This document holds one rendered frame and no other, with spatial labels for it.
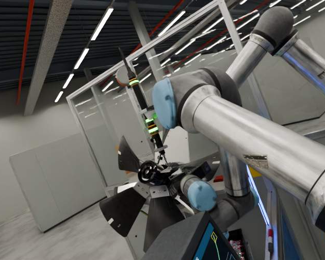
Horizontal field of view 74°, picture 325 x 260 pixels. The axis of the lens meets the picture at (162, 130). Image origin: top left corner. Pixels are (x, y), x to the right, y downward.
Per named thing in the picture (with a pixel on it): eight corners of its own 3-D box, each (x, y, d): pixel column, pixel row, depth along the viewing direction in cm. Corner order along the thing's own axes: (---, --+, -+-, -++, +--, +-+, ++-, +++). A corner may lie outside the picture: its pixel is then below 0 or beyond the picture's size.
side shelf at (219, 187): (190, 187, 179) (188, 183, 179) (231, 178, 161) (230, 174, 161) (178, 201, 158) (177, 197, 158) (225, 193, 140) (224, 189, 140)
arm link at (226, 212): (243, 230, 65) (230, 197, 64) (216, 252, 60) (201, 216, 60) (226, 223, 72) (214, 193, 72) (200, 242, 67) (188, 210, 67)
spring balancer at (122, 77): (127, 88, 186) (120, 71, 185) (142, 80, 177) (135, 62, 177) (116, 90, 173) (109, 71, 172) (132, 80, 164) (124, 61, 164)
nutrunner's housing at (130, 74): (159, 155, 107) (124, 69, 105) (166, 152, 107) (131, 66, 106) (160, 156, 103) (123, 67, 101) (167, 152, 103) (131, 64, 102)
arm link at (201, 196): (198, 220, 59) (187, 191, 59) (188, 206, 70) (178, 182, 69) (223, 207, 60) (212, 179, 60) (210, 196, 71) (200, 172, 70)
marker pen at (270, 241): (267, 224, 86) (267, 248, 74) (271, 224, 86) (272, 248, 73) (269, 228, 86) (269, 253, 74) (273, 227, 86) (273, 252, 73)
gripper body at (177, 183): (167, 176, 86) (173, 182, 74) (185, 165, 87) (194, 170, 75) (176, 192, 86) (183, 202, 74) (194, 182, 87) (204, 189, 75)
